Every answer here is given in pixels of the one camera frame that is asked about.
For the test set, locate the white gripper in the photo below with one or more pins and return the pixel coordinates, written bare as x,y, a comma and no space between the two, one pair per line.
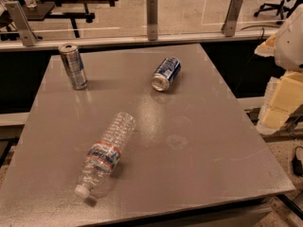
291,44

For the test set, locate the blue pepsi can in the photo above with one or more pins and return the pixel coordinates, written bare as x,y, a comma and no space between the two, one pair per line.
165,74

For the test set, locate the silver blue energy drink can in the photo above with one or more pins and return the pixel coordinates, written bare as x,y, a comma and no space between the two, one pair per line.
73,66

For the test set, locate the clear plastic water bottle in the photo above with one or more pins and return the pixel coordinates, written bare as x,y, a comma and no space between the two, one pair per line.
103,157

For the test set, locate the dark background table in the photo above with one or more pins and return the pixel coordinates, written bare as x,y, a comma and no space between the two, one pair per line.
44,10

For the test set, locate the middle metal bracket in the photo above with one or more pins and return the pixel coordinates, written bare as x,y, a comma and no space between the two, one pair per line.
152,19

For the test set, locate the left metal bracket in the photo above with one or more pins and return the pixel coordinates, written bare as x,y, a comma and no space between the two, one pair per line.
18,16

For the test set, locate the glass barrier rail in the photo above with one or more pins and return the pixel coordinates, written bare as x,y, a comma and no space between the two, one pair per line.
109,42

